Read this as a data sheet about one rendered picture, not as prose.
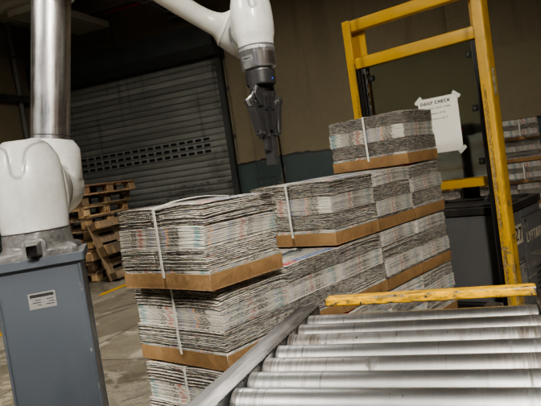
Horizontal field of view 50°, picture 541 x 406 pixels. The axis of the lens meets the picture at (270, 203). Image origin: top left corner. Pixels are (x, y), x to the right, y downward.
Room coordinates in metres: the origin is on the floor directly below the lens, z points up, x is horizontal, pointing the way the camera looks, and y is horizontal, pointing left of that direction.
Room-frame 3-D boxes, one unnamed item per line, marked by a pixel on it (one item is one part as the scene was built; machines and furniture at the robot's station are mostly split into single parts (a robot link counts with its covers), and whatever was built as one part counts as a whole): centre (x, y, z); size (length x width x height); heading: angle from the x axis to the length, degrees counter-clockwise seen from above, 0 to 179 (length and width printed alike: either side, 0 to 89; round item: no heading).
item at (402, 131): (2.63, -0.54, 0.65); 0.39 x 0.30 x 1.29; 49
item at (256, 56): (1.48, -0.02, 1.40); 0.09 x 0.09 x 0.06
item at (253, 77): (1.48, -0.02, 1.32); 0.08 x 0.07 x 0.09; 139
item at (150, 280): (1.76, 0.31, 0.86); 0.29 x 0.16 x 0.04; 139
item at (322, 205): (2.19, -0.16, 0.95); 0.38 x 0.29 x 0.23; 49
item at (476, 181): (2.99, -0.85, 0.92); 0.57 x 0.01 x 0.05; 49
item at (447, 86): (2.97, -0.84, 1.28); 0.57 x 0.01 x 0.65; 49
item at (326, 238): (2.19, -0.16, 0.86); 0.38 x 0.29 x 0.04; 49
